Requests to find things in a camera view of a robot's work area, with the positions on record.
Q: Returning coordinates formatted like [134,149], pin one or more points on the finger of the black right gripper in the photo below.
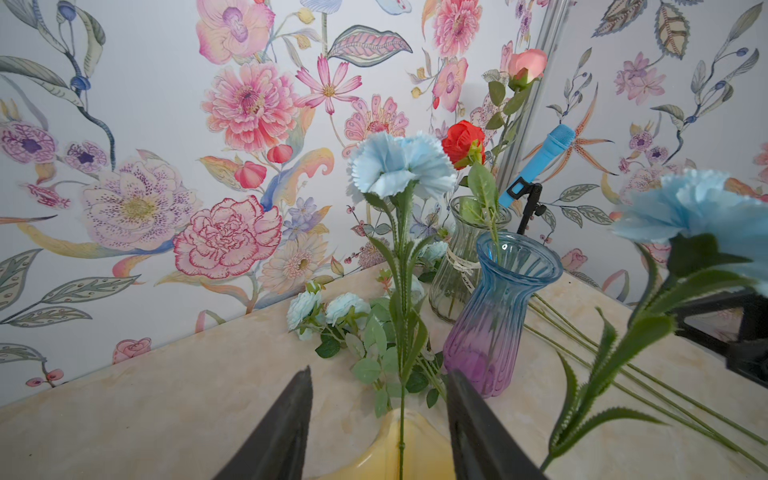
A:
[733,325]

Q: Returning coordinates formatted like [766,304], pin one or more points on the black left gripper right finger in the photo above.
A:
[482,448]

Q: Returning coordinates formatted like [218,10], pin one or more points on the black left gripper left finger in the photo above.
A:
[276,448]

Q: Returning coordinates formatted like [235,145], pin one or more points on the yellow fluted glass vase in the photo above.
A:
[415,451]

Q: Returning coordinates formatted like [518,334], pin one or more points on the purple blue glass vase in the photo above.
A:
[484,342]

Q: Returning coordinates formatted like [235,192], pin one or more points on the blue carnation stem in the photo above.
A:
[390,173]
[698,239]

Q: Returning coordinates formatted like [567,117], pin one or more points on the light blue peony spray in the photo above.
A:
[365,328]

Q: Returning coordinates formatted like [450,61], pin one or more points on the clear glass vase with twine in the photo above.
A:
[460,269]

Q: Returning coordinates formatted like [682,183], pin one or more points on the small red rose stem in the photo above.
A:
[464,146]

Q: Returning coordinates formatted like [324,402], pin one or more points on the blue microphone on black stand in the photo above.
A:
[525,184]

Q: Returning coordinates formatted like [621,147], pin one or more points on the aluminium corner frame post right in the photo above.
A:
[550,31]

